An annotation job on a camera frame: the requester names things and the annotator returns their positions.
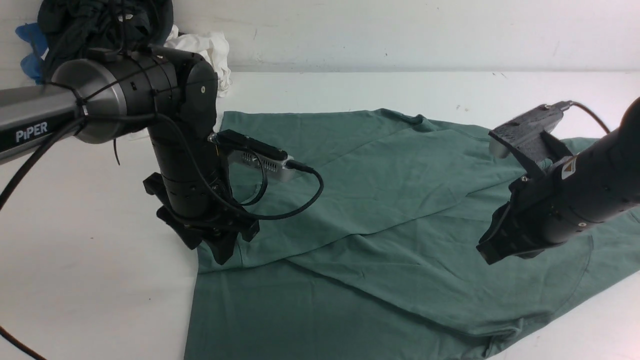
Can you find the white crumpled cloth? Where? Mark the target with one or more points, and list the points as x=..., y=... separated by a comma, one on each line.
x=212, y=46

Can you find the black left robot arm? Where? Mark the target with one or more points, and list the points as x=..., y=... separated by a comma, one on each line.
x=171, y=94

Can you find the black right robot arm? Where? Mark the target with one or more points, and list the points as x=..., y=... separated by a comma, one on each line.
x=561, y=194

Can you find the blue crumpled cloth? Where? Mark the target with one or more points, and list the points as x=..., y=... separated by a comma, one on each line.
x=32, y=63

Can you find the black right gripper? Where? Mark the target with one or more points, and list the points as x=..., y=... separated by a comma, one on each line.
x=509, y=234

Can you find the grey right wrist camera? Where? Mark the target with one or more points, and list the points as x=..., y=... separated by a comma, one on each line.
x=528, y=138

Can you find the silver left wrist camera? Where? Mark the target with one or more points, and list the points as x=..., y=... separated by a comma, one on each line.
x=254, y=154

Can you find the dark crumpled garment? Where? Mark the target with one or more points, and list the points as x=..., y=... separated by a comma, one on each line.
x=71, y=27

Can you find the green long-sleeved shirt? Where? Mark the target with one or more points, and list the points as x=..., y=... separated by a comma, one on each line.
x=384, y=266

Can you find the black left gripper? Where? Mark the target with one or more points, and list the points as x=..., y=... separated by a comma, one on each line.
x=198, y=219

